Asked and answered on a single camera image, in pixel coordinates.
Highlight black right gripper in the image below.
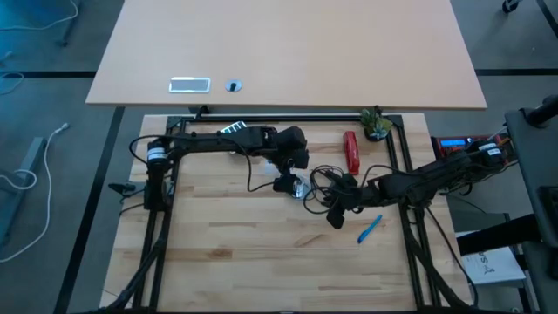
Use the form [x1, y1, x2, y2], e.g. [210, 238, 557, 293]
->
[313, 173, 383, 231]

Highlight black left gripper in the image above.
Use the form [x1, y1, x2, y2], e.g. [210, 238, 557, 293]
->
[273, 125, 311, 194]

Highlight black lamp power cord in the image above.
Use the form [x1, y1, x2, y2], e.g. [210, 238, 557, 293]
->
[303, 163, 350, 215]

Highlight chrome lamp socket base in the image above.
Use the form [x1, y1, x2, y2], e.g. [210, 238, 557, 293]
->
[290, 176, 312, 201]

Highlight red stapler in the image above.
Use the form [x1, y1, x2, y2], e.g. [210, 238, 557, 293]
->
[342, 130, 362, 177]

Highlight blue pen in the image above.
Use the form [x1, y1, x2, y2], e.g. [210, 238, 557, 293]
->
[357, 214, 384, 245]

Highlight grey calculator black keys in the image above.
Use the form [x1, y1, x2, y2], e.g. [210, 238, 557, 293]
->
[220, 120, 248, 134]

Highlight small potted succulent plant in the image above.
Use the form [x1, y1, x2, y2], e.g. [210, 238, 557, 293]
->
[359, 106, 395, 143]

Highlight large beige desk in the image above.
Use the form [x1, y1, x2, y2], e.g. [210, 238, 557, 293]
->
[85, 0, 488, 110]

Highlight red bench power supply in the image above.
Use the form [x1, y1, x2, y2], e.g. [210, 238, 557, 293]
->
[430, 133, 511, 160]

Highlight black clamp lever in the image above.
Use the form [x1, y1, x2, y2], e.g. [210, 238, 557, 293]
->
[107, 181, 147, 197]

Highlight white printed box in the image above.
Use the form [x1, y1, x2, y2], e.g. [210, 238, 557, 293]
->
[460, 246, 527, 287]

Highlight grey equipment cart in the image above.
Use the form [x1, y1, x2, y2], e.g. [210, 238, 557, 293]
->
[455, 93, 558, 314]

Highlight grey desk foot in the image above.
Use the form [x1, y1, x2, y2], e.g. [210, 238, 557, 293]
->
[0, 137, 48, 249]

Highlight black chair base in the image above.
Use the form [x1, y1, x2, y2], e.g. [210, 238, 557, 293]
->
[500, 0, 558, 38]

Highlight black aluminium table frame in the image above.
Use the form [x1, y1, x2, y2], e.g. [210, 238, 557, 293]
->
[82, 112, 480, 314]

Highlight white cable with plug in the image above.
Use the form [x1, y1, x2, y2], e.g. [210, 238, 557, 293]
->
[0, 122, 71, 264]

